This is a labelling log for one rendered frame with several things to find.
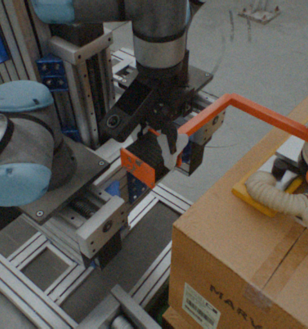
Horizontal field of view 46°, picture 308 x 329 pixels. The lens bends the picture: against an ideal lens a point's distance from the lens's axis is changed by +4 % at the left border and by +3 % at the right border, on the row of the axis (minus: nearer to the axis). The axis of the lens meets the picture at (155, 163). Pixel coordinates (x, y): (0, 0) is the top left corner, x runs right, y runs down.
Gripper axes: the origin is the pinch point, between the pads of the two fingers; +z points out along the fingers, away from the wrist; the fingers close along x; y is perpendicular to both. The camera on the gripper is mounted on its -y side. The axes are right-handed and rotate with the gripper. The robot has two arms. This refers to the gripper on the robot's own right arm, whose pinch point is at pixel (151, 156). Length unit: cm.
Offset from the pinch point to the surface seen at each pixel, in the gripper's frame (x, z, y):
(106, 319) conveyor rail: 5, 61, -16
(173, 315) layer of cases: -8, 66, 0
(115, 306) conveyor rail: 5, 61, -12
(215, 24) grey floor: 158, 122, 255
